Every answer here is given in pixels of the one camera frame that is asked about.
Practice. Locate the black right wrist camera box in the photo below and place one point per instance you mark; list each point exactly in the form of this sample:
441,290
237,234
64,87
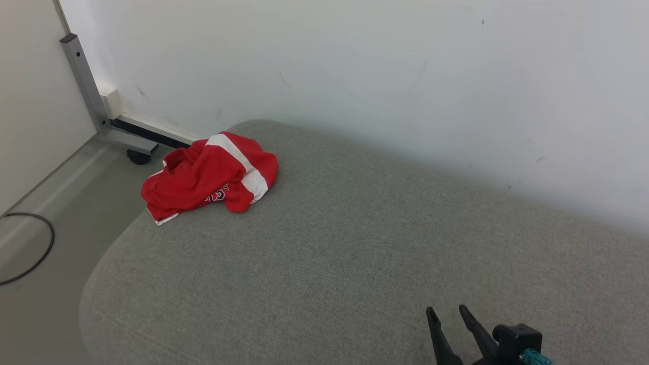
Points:
517,340

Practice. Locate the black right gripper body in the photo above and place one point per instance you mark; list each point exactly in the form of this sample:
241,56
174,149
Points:
492,361

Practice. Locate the grey metal frame leg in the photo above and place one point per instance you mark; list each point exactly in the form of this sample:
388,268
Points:
88,88

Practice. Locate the white wall baseboard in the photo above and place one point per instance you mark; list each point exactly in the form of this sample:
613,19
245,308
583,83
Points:
152,128

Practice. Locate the teal right camera connector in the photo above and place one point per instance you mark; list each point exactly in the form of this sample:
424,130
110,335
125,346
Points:
535,358

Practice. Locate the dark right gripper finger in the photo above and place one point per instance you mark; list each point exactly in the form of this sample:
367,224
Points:
479,332
440,342

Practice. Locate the black caster wheel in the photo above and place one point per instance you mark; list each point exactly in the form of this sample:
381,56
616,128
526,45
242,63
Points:
138,157

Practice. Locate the red shorts white waistband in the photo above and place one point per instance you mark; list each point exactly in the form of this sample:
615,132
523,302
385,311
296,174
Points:
203,177

